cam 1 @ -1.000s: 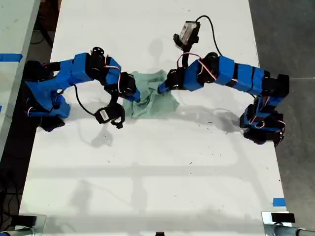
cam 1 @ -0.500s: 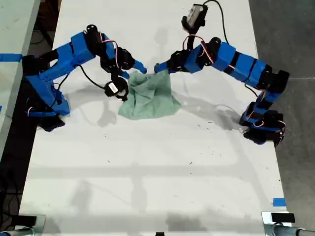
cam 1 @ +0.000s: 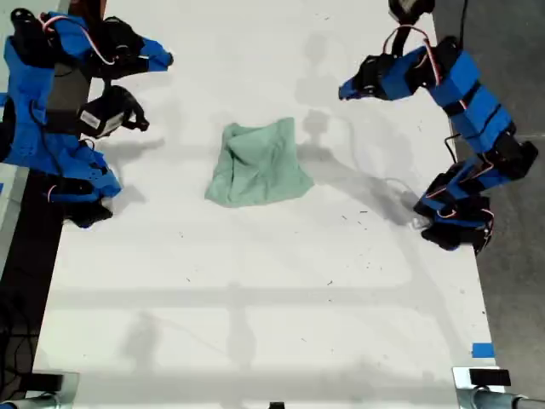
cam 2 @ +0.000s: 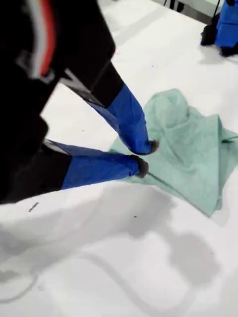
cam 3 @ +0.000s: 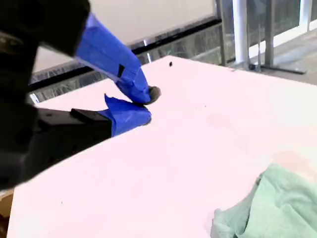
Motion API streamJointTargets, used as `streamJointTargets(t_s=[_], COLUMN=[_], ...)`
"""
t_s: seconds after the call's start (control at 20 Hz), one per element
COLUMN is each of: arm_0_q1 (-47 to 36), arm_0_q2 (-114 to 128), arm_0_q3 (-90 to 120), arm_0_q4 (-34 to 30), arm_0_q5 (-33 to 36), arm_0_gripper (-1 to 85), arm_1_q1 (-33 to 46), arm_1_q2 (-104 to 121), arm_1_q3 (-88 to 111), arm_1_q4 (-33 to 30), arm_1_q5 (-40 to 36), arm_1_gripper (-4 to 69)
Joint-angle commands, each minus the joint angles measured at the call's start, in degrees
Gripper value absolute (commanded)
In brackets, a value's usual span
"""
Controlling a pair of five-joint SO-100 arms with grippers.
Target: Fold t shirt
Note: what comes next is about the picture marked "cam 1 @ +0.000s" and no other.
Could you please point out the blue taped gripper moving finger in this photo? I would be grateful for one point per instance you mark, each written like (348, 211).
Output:
(355, 94)
(153, 64)

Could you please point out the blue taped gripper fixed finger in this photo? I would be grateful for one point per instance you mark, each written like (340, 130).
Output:
(353, 84)
(157, 50)

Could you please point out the pale green T-shirt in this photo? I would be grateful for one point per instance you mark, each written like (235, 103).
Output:
(259, 166)

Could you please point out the blue and black robot arm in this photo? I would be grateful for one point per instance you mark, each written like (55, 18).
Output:
(30, 128)
(468, 106)

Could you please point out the white side table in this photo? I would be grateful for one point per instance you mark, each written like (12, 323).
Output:
(8, 204)

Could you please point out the small blue tape patch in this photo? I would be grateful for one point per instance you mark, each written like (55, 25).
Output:
(483, 350)

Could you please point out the small black box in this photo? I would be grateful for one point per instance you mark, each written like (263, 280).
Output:
(489, 377)
(47, 380)

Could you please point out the tiny black box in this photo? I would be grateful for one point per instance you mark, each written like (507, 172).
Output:
(277, 405)

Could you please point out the grey metal tube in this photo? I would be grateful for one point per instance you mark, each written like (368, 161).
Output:
(494, 400)

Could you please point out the short black camera stalk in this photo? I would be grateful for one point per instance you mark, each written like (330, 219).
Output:
(399, 40)

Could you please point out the black camera box with label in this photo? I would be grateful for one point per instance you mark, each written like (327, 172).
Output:
(106, 115)

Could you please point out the black and grey camera box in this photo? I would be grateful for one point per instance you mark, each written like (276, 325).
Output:
(411, 8)

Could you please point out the silver metal bracket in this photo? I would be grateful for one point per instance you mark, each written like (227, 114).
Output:
(460, 379)
(70, 383)

